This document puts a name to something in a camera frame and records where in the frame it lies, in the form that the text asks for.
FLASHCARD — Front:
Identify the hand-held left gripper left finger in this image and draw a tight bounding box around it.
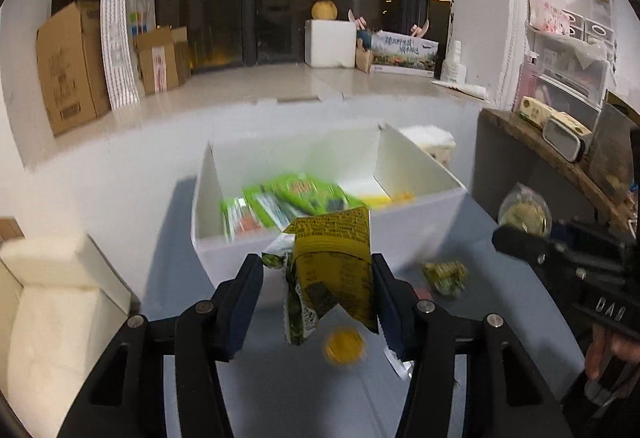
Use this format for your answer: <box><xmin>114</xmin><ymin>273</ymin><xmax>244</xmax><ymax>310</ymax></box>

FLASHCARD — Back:
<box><xmin>57</xmin><ymin>253</ymin><xmax>265</xmax><ymax>438</ymax></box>

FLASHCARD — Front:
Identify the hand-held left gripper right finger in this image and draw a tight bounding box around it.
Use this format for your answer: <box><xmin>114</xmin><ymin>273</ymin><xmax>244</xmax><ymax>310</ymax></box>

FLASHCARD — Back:
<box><xmin>370</xmin><ymin>253</ymin><xmax>573</xmax><ymax>438</ymax></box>

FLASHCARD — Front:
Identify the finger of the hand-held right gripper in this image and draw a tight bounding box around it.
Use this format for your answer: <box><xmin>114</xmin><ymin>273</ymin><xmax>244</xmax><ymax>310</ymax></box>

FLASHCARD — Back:
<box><xmin>492</xmin><ymin>224</ymin><xmax>591</xmax><ymax>271</ymax></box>
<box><xmin>550</xmin><ymin>217</ymin><xmax>603</xmax><ymax>246</ymax></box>

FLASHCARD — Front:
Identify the clear bagged round pastry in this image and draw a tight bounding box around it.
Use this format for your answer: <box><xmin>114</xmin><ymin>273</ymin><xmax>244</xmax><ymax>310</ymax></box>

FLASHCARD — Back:
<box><xmin>497</xmin><ymin>183</ymin><xmax>553</xmax><ymax>239</ymax></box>

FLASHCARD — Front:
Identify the yellow lid jelly cup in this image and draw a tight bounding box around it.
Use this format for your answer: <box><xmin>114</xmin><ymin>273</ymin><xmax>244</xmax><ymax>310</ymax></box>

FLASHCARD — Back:
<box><xmin>322</xmin><ymin>327</ymin><xmax>367</xmax><ymax>366</ymax></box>

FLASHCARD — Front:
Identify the white cardboard box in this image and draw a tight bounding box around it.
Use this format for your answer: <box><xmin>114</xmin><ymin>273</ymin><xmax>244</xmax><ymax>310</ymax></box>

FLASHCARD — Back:
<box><xmin>191</xmin><ymin>122</ymin><xmax>467</xmax><ymax>291</ymax></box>

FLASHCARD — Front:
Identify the yellow snack packet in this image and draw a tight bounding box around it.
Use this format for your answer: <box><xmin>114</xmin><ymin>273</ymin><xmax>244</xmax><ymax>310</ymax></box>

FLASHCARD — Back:
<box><xmin>282</xmin><ymin>208</ymin><xmax>381</xmax><ymax>334</ymax></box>

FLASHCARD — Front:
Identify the green white snack packet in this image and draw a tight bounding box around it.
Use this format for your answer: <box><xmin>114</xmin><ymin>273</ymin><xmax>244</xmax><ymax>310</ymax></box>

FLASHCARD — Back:
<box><xmin>220</xmin><ymin>197</ymin><xmax>261</xmax><ymax>244</ymax></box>

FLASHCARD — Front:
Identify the silver green snack packet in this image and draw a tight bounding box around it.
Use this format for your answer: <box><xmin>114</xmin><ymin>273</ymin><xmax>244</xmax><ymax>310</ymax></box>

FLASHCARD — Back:
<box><xmin>242</xmin><ymin>185</ymin><xmax>291</xmax><ymax>231</ymax></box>

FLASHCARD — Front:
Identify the green seaweed snack packet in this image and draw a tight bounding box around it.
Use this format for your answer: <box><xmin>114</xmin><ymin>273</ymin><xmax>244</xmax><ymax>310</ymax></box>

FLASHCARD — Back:
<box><xmin>265</xmin><ymin>173</ymin><xmax>366</xmax><ymax>219</ymax></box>

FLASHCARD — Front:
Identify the person's right hand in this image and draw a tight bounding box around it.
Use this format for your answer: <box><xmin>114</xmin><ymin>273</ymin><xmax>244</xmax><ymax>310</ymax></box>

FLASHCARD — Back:
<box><xmin>585</xmin><ymin>323</ymin><xmax>640</xmax><ymax>381</ymax></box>

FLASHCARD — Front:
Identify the green gold wrapped candy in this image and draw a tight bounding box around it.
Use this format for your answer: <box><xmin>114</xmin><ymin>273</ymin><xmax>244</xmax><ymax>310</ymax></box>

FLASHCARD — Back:
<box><xmin>422</xmin><ymin>259</ymin><xmax>470</xmax><ymax>299</ymax></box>

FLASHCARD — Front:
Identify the brown translucent container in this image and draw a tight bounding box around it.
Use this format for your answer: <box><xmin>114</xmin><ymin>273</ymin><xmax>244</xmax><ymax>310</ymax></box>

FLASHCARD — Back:
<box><xmin>590</xmin><ymin>101</ymin><xmax>640</xmax><ymax>204</ymax></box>

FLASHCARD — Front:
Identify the white black device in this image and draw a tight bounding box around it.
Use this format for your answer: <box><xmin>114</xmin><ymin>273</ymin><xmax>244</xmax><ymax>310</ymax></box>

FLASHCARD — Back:
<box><xmin>542</xmin><ymin>115</ymin><xmax>586</xmax><ymax>163</ymax></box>

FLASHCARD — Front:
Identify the blue grey table cloth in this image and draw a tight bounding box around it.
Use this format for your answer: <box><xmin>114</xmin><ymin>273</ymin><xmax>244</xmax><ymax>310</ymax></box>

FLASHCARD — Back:
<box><xmin>135</xmin><ymin>175</ymin><xmax>591</xmax><ymax>438</ymax></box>

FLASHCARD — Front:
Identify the wooden shelf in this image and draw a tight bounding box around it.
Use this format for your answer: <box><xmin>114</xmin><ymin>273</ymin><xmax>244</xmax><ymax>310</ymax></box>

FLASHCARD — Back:
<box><xmin>477</xmin><ymin>107</ymin><xmax>633</xmax><ymax>231</ymax></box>

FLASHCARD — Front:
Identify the yellow sealed tissue pack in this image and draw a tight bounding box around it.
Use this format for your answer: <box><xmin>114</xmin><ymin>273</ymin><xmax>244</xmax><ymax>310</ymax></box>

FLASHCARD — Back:
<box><xmin>517</xmin><ymin>96</ymin><xmax>593</xmax><ymax>139</ymax></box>

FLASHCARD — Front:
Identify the clear plastic drawer unit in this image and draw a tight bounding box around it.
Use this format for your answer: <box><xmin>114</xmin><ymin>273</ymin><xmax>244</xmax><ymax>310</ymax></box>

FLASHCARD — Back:
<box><xmin>520</xmin><ymin>8</ymin><xmax>618</xmax><ymax>119</ymax></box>

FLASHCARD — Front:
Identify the rolled white paper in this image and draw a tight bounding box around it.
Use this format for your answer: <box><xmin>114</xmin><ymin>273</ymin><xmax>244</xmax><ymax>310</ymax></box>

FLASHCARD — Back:
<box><xmin>431</xmin><ymin>78</ymin><xmax>488</xmax><ymax>102</ymax></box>

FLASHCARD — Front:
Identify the white plastic bottle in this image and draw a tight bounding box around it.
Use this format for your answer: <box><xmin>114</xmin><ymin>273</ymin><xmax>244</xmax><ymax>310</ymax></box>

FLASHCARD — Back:
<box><xmin>440</xmin><ymin>41</ymin><xmax>467</xmax><ymax>84</ymax></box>

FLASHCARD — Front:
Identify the cream sofa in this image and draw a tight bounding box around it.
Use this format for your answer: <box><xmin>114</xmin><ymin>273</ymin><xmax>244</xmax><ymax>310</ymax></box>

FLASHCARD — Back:
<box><xmin>0</xmin><ymin>233</ymin><xmax>133</xmax><ymax>419</ymax></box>

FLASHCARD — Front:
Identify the pink floral pouch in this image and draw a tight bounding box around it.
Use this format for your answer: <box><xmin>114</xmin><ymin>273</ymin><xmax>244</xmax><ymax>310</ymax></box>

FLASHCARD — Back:
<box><xmin>528</xmin><ymin>0</ymin><xmax>573</xmax><ymax>35</ymax></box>

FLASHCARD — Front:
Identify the landscape printed box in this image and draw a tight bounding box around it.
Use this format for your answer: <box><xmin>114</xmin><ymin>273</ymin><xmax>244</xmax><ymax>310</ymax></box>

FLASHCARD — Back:
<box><xmin>371</xmin><ymin>31</ymin><xmax>440</xmax><ymax>79</ymax></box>

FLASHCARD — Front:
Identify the small open cardboard box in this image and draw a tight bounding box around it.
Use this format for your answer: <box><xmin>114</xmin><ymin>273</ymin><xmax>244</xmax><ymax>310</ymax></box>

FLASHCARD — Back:
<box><xmin>135</xmin><ymin>26</ymin><xmax>192</xmax><ymax>95</ymax></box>

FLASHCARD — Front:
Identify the white foam box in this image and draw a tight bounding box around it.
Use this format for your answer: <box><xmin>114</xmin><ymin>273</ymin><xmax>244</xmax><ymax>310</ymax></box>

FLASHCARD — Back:
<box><xmin>305</xmin><ymin>18</ymin><xmax>358</xmax><ymax>68</ymax></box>

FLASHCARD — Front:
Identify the dotted white paper bag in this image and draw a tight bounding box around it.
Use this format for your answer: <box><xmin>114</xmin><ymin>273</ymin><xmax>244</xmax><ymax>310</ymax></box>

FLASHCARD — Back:
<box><xmin>100</xmin><ymin>0</ymin><xmax>163</xmax><ymax>111</ymax></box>

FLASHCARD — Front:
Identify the large brown cardboard box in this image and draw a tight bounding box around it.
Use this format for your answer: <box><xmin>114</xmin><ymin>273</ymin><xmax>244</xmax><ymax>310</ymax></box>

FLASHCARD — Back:
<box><xmin>36</xmin><ymin>1</ymin><xmax>112</xmax><ymax>137</ymax></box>

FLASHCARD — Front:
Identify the yellow pomelo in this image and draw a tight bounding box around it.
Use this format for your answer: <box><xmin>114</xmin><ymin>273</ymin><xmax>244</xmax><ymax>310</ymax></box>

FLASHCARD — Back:
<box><xmin>311</xmin><ymin>0</ymin><xmax>338</xmax><ymax>22</ymax></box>

